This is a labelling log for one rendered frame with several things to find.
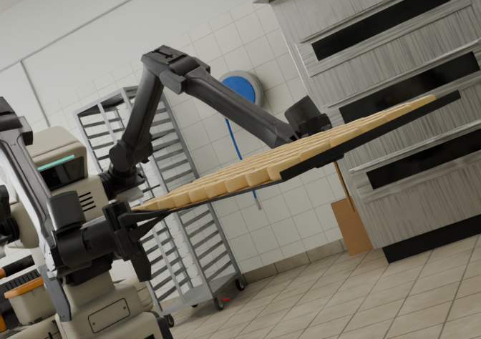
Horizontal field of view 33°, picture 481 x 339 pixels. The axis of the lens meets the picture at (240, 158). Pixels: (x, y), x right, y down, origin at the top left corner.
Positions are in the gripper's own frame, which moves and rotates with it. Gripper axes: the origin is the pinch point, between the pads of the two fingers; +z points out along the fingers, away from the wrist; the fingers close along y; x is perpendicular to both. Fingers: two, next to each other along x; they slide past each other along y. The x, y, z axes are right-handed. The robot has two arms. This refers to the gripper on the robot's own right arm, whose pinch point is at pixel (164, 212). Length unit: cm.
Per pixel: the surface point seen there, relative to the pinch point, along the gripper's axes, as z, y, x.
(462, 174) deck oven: 71, -63, 366
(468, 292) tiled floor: 46, -101, 254
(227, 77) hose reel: -60, 58, 488
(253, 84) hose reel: -42, 45, 484
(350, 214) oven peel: -9, -73, 462
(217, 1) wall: -45, 117, 498
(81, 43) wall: -172, 137, 529
